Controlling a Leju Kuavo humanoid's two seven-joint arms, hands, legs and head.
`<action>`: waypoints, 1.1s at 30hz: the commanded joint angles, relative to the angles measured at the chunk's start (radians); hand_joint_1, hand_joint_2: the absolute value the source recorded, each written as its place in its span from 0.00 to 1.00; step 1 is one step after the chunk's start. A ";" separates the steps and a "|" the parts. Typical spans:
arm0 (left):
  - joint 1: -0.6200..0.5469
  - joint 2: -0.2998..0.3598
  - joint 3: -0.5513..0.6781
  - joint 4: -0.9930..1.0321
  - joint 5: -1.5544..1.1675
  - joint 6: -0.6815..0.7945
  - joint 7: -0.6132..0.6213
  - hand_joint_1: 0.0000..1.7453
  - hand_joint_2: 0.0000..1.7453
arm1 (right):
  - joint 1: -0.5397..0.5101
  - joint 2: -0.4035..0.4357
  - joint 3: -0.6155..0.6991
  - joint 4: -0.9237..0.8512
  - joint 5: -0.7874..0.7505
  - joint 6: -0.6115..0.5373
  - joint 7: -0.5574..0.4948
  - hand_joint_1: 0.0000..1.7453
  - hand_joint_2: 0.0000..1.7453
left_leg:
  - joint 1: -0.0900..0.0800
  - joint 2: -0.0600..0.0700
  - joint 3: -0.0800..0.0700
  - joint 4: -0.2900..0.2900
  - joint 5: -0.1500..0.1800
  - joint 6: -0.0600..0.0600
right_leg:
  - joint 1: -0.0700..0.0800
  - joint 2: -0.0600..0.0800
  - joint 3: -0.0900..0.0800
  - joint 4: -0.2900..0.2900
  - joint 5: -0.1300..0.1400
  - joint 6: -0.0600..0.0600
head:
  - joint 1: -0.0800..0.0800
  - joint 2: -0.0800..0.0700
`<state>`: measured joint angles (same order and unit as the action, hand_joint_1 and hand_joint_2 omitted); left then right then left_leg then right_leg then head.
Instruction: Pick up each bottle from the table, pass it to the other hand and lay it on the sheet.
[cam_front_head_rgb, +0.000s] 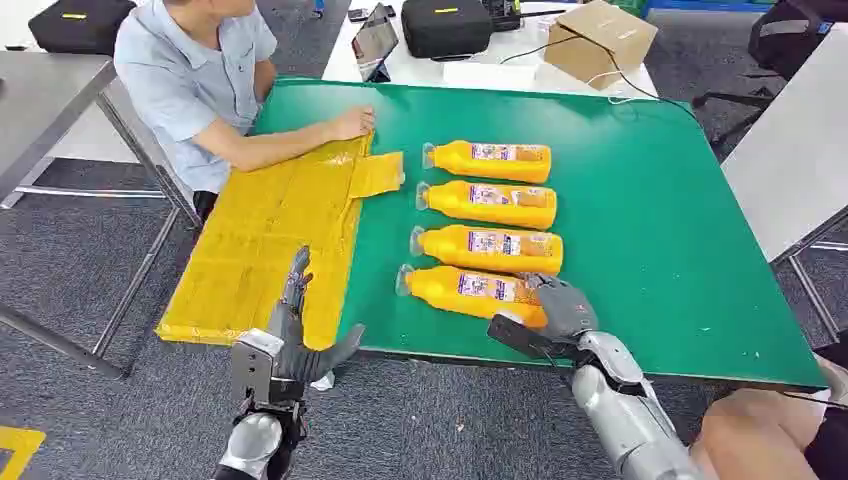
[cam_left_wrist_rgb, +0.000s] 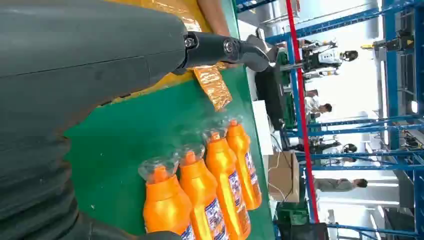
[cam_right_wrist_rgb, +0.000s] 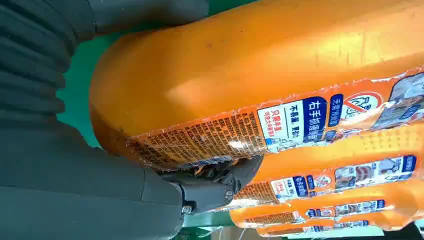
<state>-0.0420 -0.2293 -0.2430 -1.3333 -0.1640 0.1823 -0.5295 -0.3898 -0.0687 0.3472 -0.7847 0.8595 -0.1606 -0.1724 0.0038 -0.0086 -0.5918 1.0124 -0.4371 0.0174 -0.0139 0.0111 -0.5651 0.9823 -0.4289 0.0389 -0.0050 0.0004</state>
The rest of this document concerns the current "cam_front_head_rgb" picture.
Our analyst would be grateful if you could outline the black cable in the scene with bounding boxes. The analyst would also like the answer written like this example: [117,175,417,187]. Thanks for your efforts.
[500,31,697,122]

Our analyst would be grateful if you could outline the black radio device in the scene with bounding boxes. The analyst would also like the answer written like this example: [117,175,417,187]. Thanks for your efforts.
[482,0,568,33]

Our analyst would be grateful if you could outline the yellow sheet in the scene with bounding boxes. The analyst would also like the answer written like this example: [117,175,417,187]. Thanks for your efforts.
[155,131,406,352]

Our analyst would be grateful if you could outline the brown cardboard box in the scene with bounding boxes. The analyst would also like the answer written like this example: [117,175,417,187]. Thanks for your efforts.
[544,0,659,92]

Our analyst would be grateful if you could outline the tablet computer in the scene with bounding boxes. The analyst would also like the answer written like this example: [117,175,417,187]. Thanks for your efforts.
[351,3,401,84]

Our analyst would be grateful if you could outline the white table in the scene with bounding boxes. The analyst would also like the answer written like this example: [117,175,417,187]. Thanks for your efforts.
[321,0,660,101]

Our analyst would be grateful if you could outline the grey steel-legged table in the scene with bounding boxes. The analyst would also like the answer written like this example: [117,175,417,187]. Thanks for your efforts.
[720,23,848,342]
[0,51,203,382]

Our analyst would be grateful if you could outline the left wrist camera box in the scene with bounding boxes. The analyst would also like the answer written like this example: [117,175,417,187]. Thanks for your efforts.
[230,329,287,407]

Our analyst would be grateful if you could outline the black office chair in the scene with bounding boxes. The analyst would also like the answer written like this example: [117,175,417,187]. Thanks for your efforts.
[692,0,848,147]

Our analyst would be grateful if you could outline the orange drink bottle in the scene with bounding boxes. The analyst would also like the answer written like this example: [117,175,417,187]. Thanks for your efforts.
[415,180,558,231]
[395,264,550,331]
[421,139,553,185]
[408,224,565,277]

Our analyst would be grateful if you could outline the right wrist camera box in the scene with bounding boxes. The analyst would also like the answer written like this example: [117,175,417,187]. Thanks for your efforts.
[486,313,572,364]

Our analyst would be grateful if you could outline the white cable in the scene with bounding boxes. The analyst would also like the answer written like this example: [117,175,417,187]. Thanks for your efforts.
[586,69,637,106]

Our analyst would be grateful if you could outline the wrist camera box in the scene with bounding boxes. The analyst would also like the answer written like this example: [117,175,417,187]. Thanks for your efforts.
[230,329,287,407]
[486,313,572,364]

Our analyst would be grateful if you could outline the green table mat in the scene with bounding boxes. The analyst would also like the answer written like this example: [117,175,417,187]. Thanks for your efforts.
[253,77,829,390]

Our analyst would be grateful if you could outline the person's right hand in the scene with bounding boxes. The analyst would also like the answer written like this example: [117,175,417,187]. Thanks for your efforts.
[327,105,377,142]

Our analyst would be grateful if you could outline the black carry case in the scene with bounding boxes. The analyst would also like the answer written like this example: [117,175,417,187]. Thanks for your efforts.
[27,0,137,56]
[400,0,495,60]

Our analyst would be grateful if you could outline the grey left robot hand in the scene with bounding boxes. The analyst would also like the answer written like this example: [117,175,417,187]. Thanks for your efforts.
[267,246,366,387]

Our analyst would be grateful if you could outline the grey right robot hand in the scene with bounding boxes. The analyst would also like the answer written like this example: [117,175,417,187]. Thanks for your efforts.
[521,272,601,346]

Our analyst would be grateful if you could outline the person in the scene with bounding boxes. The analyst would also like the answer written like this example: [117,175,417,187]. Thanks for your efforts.
[113,0,377,223]
[688,354,848,480]

